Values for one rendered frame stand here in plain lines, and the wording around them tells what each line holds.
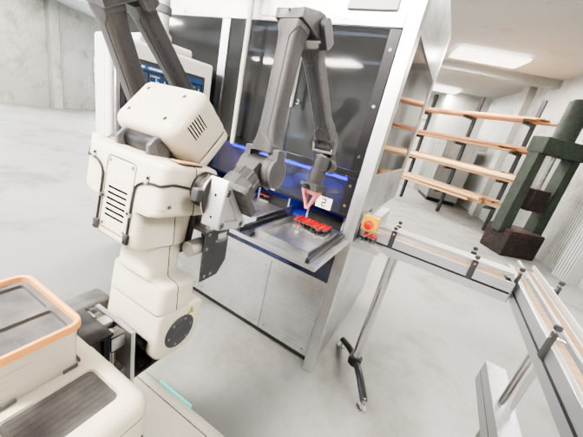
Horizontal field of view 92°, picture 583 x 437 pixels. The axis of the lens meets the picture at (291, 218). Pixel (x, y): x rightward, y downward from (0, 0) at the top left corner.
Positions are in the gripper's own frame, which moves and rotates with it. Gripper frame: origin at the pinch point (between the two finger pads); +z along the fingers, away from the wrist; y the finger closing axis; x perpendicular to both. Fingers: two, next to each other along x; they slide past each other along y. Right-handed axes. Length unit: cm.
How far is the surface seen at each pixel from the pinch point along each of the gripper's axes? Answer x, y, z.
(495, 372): -88, 48, 45
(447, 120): 23, 956, -290
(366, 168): -8.8, 32.5, -21.5
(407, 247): -37, 48, 8
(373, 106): -4, 28, -47
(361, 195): -10.3, 34.5, -9.1
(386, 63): -4, 26, -64
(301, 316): 2, 47, 68
